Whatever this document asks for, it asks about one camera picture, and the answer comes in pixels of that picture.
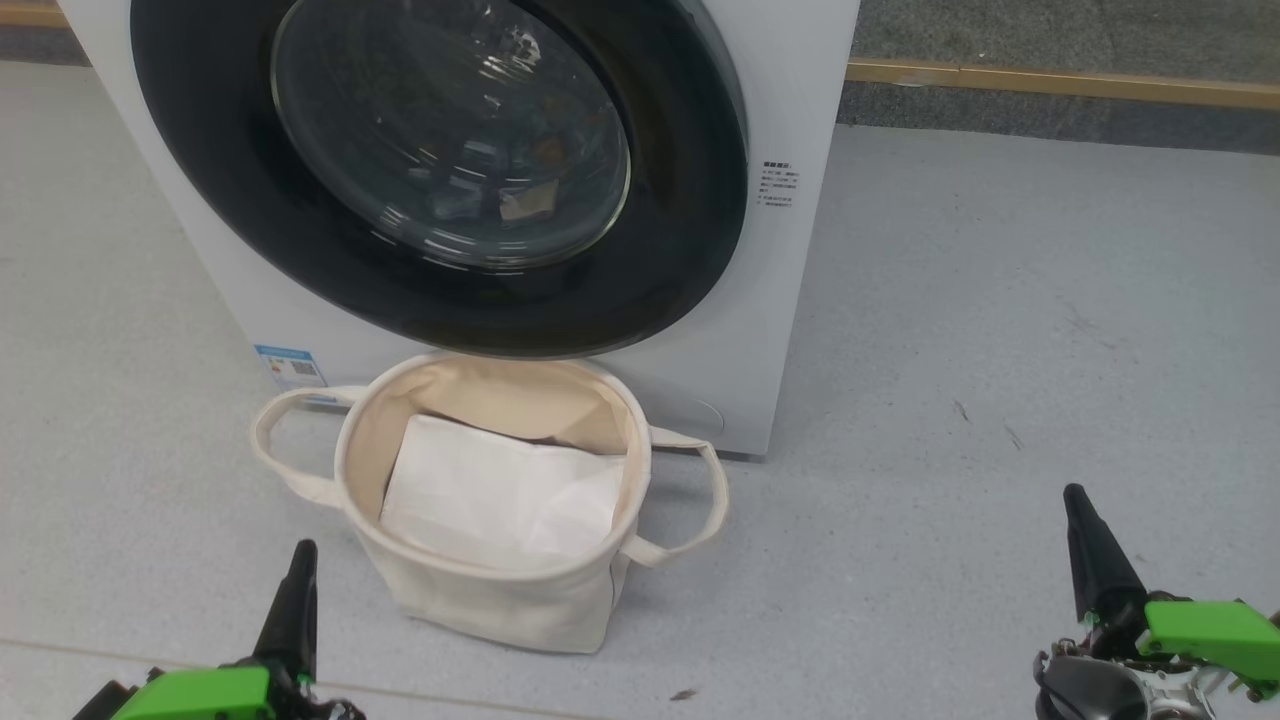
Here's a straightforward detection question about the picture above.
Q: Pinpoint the white folded sheet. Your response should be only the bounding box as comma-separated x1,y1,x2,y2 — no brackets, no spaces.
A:
380,414,627,573

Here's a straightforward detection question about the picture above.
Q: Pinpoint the blue patterned garment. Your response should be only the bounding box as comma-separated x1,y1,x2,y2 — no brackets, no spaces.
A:
425,135,566,226

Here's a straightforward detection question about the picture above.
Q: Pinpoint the white front-load washing machine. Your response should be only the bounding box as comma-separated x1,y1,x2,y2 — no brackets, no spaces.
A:
57,0,861,459

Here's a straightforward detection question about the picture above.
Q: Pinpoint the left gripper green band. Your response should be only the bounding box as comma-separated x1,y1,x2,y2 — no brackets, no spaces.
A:
70,540,366,720

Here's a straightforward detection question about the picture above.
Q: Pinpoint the cream canvas laundry basket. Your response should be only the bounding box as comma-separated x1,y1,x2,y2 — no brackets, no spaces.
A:
250,352,729,655

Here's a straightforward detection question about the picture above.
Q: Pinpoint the blue energy label sticker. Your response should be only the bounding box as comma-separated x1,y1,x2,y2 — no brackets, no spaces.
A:
254,345,329,406

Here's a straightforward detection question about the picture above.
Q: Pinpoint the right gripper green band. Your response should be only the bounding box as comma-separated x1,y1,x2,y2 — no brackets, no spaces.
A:
1035,484,1280,720

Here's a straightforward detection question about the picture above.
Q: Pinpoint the black round glass washer door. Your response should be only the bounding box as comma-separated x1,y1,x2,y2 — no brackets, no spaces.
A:
130,0,751,359

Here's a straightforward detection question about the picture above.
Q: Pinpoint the wooden baseboard strip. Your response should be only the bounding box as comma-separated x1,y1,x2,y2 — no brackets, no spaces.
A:
845,58,1280,111

